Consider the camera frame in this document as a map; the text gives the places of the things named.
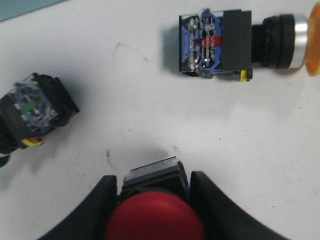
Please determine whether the upper green push button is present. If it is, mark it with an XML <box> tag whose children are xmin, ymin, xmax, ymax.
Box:
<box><xmin>0</xmin><ymin>73</ymin><xmax>80</xmax><ymax>167</ymax></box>

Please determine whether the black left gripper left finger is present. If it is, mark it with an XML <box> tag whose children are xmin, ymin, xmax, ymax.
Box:
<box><xmin>40</xmin><ymin>175</ymin><xmax>117</xmax><ymax>240</ymax></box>

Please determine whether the lower yellow push button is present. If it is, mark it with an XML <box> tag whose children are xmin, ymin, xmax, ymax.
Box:
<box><xmin>178</xmin><ymin>3</ymin><xmax>320</xmax><ymax>82</ymax></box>

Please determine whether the red push button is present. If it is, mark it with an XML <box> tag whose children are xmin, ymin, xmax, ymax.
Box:
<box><xmin>103</xmin><ymin>156</ymin><xmax>206</xmax><ymax>240</ymax></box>

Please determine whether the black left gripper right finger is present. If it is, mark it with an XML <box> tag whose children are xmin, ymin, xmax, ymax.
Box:
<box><xmin>189</xmin><ymin>171</ymin><xmax>287</xmax><ymax>240</ymax></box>

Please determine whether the blue plastic box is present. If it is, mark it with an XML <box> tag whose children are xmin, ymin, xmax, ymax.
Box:
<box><xmin>0</xmin><ymin>0</ymin><xmax>64</xmax><ymax>22</ymax></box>

